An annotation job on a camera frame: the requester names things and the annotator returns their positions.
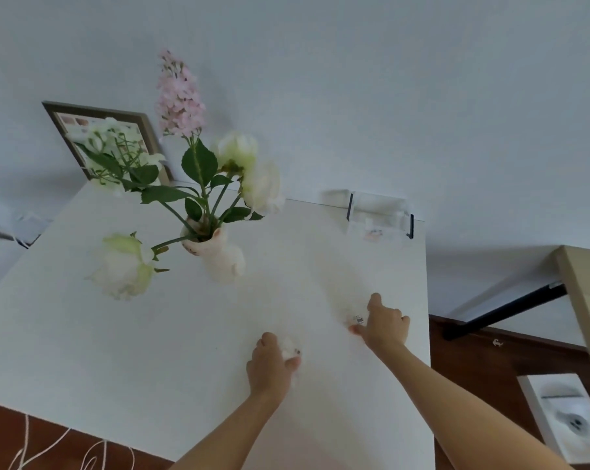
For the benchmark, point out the small white labelled item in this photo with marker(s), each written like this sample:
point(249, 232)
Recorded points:
point(357, 319)

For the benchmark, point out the pink artificial flower stalk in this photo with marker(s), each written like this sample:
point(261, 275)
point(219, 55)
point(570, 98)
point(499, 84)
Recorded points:
point(180, 100)

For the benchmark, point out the clear acrylic sign holder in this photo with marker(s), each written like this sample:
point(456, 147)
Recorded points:
point(380, 215)

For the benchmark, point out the white artificial rose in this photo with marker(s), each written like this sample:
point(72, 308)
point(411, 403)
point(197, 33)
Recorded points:
point(123, 271)

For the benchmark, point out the person's right thumb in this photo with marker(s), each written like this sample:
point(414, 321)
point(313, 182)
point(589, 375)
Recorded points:
point(358, 329)

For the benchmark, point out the white ceramic vase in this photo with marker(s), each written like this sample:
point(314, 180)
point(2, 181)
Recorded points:
point(224, 256)

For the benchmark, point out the person's right forearm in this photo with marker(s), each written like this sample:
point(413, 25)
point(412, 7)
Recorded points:
point(451, 411)

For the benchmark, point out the beige desk with black frame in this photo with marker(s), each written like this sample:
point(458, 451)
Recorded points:
point(586, 288)

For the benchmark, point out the small white fluffy ball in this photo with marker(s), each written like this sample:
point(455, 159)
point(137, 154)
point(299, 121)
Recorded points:
point(290, 347)

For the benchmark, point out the brown picture frame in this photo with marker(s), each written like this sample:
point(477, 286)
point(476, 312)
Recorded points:
point(145, 124)

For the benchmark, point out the person's right hand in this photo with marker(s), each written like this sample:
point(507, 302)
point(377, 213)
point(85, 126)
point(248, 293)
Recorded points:
point(385, 327)

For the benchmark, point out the person's left hand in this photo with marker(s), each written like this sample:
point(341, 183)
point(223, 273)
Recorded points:
point(268, 369)

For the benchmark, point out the person's left forearm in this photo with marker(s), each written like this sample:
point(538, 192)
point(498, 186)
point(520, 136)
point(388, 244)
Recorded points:
point(226, 435)

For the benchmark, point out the person's left thumb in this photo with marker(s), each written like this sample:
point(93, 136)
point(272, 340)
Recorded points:
point(293, 363)

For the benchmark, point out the white artificial peony flower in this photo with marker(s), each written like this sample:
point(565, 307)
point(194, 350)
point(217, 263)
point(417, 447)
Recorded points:
point(236, 149)
point(263, 188)

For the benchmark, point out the white box with drain picture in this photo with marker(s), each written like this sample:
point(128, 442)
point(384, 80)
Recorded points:
point(564, 416)

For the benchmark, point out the white small-blossom flower sprig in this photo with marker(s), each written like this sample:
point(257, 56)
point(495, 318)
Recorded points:
point(111, 151)

